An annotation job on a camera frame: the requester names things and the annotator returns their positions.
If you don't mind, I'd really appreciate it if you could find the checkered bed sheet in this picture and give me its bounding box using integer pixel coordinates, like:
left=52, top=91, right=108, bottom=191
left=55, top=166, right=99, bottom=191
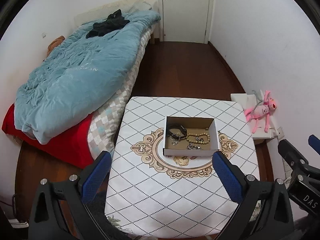
left=87, top=25, right=155, bottom=159

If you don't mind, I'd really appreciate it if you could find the pink panther plush toy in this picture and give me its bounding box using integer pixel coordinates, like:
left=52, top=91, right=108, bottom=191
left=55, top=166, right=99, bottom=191
left=244, top=90, right=277, bottom=134

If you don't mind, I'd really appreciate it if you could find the silver charm in box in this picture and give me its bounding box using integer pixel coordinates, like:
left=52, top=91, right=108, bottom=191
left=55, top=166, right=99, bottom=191
left=170, top=137, right=179, bottom=145

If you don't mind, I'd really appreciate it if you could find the black clothing on bed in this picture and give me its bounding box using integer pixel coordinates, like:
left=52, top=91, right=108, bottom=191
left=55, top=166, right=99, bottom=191
left=86, top=9, right=130, bottom=38

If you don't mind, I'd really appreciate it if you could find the white cardboard box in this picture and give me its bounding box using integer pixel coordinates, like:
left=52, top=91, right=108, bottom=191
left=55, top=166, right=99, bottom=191
left=163, top=116, right=220, bottom=158

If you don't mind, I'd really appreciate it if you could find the white wall socket strip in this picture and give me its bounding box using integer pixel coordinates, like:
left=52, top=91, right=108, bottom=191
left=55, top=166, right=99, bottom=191
left=277, top=127, right=285, bottom=140

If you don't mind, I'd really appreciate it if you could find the black leather bracelet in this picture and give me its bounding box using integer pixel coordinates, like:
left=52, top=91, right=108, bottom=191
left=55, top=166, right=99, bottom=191
left=167, top=123, right=189, bottom=140

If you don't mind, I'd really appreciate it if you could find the white door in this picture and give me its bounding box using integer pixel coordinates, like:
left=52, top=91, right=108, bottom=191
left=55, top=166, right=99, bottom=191
left=158, top=0, right=214, bottom=44

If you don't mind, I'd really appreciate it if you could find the red blanket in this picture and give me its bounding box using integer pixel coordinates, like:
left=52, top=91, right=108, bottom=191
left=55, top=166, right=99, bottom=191
left=2, top=105, right=94, bottom=168

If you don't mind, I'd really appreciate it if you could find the beige bead bracelet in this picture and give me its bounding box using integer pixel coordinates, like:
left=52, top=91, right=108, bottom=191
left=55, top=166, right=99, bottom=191
left=185, top=132, right=211, bottom=145

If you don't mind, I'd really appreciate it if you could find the light blue duvet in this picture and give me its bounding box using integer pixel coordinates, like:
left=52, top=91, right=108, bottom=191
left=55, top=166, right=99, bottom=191
left=14, top=10, right=161, bottom=145

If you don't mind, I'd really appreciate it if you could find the silver chain jewelry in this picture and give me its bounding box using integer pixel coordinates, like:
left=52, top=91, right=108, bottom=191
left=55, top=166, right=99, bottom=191
left=187, top=143, right=202, bottom=151

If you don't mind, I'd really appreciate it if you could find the brown plush toy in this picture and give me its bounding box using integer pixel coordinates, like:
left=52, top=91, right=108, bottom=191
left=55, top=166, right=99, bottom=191
left=47, top=36, right=65, bottom=56

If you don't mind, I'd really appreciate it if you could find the white side shelf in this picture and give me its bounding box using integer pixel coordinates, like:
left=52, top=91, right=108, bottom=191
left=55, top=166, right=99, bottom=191
left=231, top=90, right=278, bottom=140

